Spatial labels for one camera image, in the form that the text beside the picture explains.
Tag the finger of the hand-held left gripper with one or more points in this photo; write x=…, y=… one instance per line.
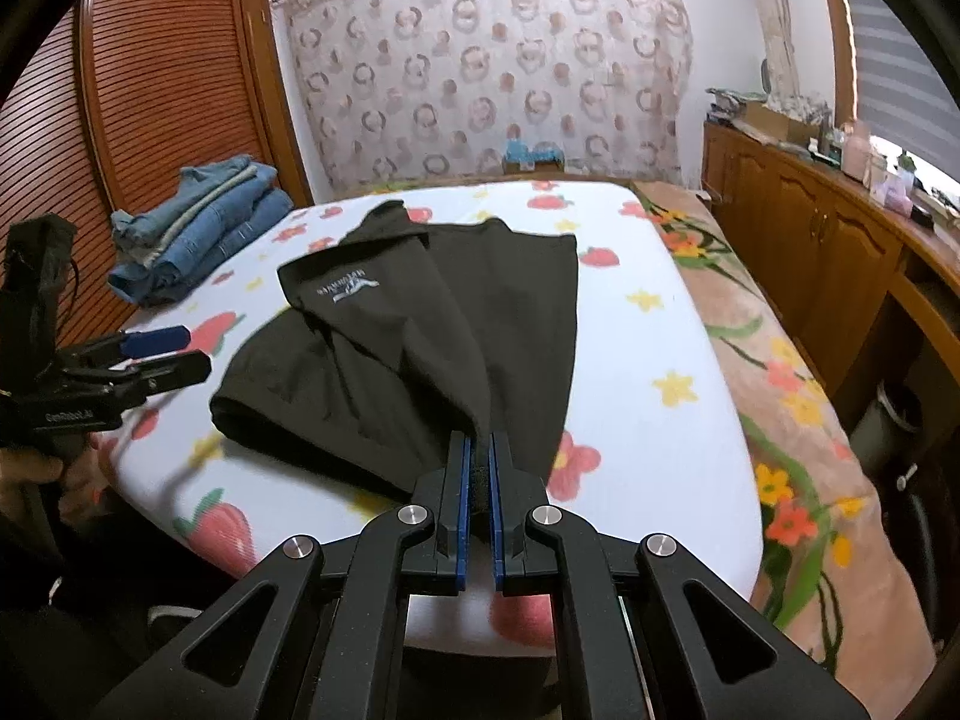
x=180, y=371
x=154, y=341

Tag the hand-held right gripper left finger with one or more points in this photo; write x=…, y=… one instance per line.
x=463, y=480

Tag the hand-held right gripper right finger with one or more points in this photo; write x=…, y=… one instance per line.
x=499, y=480

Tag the black pants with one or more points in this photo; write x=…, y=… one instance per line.
x=420, y=330

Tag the faded blue folded pants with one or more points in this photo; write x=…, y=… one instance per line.
x=225, y=176

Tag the person's left hand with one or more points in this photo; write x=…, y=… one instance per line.
x=82, y=491

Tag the blue folded jeans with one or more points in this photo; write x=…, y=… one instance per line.
x=217, y=247

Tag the white floral bed sheet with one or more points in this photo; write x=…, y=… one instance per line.
x=660, y=315

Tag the wooden slatted wardrobe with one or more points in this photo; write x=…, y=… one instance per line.
x=150, y=90

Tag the peach floral blanket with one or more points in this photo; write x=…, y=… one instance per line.
x=750, y=360

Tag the blue plastic bag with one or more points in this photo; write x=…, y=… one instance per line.
x=529, y=150

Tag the grey trash bin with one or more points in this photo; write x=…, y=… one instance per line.
x=885, y=420

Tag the wooden cabinet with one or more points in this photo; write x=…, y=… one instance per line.
x=810, y=240

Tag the stack of printed papers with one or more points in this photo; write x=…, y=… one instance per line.
x=735, y=101

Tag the flat cardboard box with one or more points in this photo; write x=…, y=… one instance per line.
x=772, y=120

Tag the patterned fabric pile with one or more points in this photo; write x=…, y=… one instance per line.
x=802, y=106

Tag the pink container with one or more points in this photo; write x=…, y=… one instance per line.
x=856, y=150

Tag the pink tissue pack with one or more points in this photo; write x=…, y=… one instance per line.
x=892, y=191

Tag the small potted plant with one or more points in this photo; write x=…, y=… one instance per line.
x=907, y=162

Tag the cream lace side curtain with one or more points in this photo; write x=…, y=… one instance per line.
x=776, y=15

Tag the grey window blind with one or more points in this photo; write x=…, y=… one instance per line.
x=892, y=52

